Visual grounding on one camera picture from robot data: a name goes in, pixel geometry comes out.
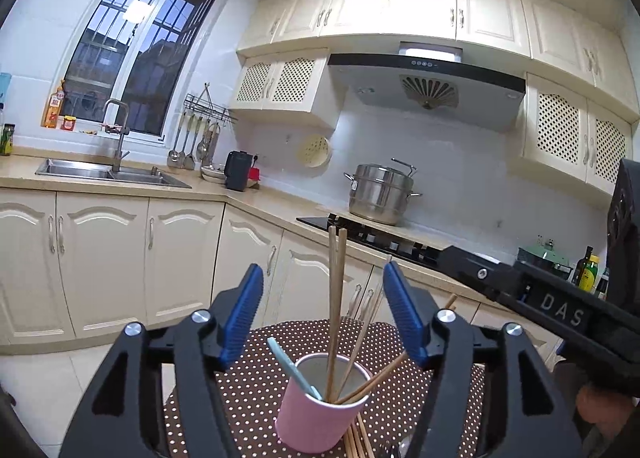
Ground hanging metal spatula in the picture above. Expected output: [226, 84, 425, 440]
[177, 115, 193, 169]
[185, 118, 198, 171]

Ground cream lattice-door wall cabinet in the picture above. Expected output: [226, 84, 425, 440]
[507, 72, 633, 211]
[229, 48, 346, 131]

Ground black kettle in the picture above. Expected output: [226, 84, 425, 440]
[224, 150, 252, 192]

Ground barred window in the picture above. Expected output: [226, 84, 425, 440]
[59, 0, 226, 139]

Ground metal faucet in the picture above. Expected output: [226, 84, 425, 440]
[102, 98, 131, 173]

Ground cream upper wall cabinets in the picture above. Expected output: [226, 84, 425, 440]
[236, 0, 640, 123]

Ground person's right hand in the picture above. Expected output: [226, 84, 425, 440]
[574, 383, 640, 445]

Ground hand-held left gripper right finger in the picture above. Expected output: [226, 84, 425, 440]
[382, 261, 583, 458]

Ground round cream colander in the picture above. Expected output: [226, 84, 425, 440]
[297, 134, 332, 169]

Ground stainless steel sink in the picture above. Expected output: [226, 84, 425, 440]
[35, 158, 192, 189]

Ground pink cup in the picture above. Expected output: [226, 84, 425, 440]
[275, 353, 373, 453]

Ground black glass gas stove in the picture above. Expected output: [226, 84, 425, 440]
[296, 214, 443, 269]

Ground grey range hood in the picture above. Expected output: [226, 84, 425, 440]
[327, 42, 527, 133]

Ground wire utensil rack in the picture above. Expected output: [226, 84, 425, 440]
[184, 82, 238, 125]

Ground long wooden chopstick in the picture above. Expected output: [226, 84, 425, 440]
[336, 294, 457, 405]

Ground hanging metal skimmer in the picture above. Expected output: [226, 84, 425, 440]
[195, 120, 211, 161]

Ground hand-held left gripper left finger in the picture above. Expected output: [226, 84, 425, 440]
[60, 264, 264, 458]

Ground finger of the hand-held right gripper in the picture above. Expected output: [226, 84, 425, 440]
[436, 244, 523, 311]

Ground light blue knife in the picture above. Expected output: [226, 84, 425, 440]
[266, 337, 323, 401]

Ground green bottle yellow cap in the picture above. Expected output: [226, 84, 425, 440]
[582, 254, 601, 293]

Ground green electric cooker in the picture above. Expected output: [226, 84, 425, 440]
[517, 235, 573, 279]

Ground brown polka dot tablecloth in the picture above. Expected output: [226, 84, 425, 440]
[162, 318, 488, 458]

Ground pile of wooden chopsticks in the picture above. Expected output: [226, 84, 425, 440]
[327, 225, 396, 458]

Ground cream base cabinets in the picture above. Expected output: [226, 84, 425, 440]
[0, 185, 561, 374]

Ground stainless steel steamer pot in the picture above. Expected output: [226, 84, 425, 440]
[343, 158, 423, 226]

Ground hanging metal ladle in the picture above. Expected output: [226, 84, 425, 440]
[167, 112, 185, 169]

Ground dark olive oil bottle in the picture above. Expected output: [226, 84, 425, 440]
[571, 246, 593, 289]

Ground orange bottle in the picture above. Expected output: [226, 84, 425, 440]
[42, 80, 66, 129]

